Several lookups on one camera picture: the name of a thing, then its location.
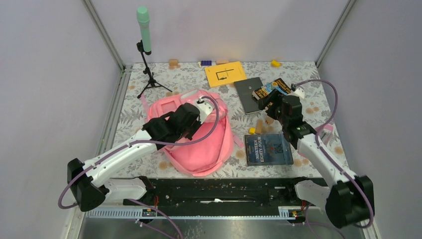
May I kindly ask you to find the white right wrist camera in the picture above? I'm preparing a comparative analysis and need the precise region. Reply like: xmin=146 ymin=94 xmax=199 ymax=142
xmin=289 ymin=87 xmax=305 ymax=100

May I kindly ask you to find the yellow book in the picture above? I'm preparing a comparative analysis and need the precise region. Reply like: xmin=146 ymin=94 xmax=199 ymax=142
xmin=205 ymin=61 xmax=247 ymax=88

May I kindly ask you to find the purple block at back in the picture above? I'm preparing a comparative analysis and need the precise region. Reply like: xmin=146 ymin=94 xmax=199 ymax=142
xmin=201 ymin=60 xmax=212 ymax=66

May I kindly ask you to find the black tablet case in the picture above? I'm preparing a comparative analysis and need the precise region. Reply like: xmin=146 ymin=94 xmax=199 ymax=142
xmin=234 ymin=77 xmax=263 ymax=115

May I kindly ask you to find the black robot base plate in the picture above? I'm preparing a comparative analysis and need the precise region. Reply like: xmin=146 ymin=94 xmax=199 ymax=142
xmin=139 ymin=177 xmax=306 ymax=215

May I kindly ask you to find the black microphone tripod stand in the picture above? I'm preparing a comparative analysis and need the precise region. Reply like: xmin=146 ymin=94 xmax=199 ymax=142
xmin=136 ymin=40 xmax=173 ymax=99

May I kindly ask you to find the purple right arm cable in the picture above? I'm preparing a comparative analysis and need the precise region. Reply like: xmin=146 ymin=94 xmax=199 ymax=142
xmin=292 ymin=79 xmax=375 ymax=239

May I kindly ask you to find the grey slotted cable duct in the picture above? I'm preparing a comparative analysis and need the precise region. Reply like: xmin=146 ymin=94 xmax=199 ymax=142
xmin=86 ymin=207 xmax=299 ymax=220

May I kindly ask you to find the Nineteen Eighty-Four blue book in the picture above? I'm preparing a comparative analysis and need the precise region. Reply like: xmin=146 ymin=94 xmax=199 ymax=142
xmin=244 ymin=134 xmax=294 ymax=166

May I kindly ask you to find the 169-Storey Treehouse book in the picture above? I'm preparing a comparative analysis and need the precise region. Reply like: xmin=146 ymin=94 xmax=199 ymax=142
xmin=252 ymin=78 xmax=291 ymax=100

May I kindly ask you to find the long natural wooden block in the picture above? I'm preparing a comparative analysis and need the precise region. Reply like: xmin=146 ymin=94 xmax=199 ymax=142
xmin=255 ymin=119 xmax=263 ymax=134

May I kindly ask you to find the floral table mat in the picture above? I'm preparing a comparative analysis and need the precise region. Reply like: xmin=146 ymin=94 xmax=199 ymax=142
xmin=108 ymin=61 xmax=353 ymax=179

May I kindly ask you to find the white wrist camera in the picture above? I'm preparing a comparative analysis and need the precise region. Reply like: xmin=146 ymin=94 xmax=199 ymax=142
xmin=194 ymin=99 xmax=214 ymax=123
xmin=289 ymin=87 xmax=305 ymax=100

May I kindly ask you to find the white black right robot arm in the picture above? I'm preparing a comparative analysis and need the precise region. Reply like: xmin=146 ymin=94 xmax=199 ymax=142
xmin=257 ymin=90 xmax=375 ymax=229

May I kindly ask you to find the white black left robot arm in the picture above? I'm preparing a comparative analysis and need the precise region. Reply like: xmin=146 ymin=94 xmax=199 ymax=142
xmin=65 ymin=100 xmax=214 ymax=212

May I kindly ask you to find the natural block at back right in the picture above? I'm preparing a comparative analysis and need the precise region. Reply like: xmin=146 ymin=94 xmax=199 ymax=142
xmin=216 ymin=60 xmax=229 ymax=65

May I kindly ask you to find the green microphone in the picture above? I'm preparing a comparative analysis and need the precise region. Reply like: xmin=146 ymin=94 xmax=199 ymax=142
xmin=136 ymin=6 xmax=151 ymax=55

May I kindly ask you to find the small natural wooden block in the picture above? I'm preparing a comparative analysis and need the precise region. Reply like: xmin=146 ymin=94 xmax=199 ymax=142
xmin=265 ymin=117 xmax=274 ymax=125

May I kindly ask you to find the pink student backpack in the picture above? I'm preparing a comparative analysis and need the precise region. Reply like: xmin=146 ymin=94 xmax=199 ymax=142
xmin=141 ymin=89 xmax=243 ymax=177

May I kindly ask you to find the yellow block at back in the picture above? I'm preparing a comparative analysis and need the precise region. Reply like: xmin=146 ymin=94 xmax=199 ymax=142
xmin=270 ymin=60 xmax=282 ymax=68

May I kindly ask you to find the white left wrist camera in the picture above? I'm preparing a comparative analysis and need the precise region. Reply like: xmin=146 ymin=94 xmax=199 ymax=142
xmin=194 ymin=99 xmax=214 ymax=123

